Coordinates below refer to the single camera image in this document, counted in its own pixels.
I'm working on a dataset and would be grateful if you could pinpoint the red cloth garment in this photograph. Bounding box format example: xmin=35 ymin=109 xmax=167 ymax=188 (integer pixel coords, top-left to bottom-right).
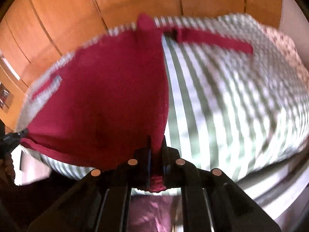
xmin=18 ymin=15 xmax=254 ymax=179

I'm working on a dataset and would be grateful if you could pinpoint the person's left hand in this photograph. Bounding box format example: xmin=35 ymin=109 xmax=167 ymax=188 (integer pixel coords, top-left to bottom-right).
xmin=1 ymin=152 xmax=16 ymax=188

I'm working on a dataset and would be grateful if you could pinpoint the green white checkered bedsheet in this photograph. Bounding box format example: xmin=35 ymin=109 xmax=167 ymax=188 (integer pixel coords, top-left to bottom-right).
xmin=17 ymin=14 xmax=308 ymax=192

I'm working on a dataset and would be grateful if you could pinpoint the wooden wardrobe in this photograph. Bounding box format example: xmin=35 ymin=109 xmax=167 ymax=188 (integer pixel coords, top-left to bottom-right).
xmin=1 ymin=0 xmax=282 ymax=129

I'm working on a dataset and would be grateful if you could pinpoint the floral pillow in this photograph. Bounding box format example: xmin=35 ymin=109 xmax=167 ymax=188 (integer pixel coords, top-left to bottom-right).
xmin=262 ymin=25 xmax=308 ymax=83

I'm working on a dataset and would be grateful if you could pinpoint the white bed frame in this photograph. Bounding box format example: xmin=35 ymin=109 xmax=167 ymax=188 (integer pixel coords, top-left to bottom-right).
xmin=237 ymin=148 xmax=308 ymax=220

